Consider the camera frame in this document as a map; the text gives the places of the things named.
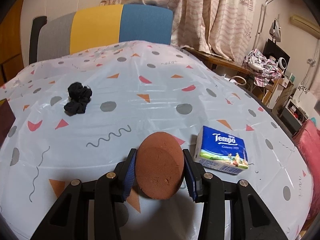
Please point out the wooden side table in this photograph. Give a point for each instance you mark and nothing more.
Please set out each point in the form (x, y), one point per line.
(275, 94)

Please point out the pile of checked clothes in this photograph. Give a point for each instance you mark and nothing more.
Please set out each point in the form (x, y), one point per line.
(264, 70)

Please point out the wall air conditioner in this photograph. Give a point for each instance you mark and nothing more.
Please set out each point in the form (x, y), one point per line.
(305, 25)

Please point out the grey yellow blue chair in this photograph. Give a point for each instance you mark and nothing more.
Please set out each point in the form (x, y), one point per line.
(96, 27)

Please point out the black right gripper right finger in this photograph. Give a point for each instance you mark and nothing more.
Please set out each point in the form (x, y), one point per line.
(192, 177)

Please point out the pink cushion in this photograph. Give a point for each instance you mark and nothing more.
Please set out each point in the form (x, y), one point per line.
(307, 141)

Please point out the brown makeup sponge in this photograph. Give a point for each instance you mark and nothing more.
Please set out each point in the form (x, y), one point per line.
(159, 166)

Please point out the pink patterned curtain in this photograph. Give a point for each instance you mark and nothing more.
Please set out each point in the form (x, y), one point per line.
(222, 27)

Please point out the black scrunchie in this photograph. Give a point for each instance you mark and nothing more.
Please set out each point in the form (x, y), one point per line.
(79, 97)

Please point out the blue Tempo tissue pack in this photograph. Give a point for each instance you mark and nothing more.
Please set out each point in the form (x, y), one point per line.
(220, 151)

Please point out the black monitor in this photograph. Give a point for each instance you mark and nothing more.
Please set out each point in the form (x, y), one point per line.
(271, 49)

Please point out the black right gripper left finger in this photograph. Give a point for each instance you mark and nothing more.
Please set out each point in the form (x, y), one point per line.
(125, 177)

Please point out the wooden wardrobe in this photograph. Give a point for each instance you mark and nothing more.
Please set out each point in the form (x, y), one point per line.
(11, 51)

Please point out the patterned plastic tablecloth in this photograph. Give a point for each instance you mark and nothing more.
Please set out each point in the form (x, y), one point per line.
(138, 88)

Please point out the white round fan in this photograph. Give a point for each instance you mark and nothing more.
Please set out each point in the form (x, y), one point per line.
(282, 64)

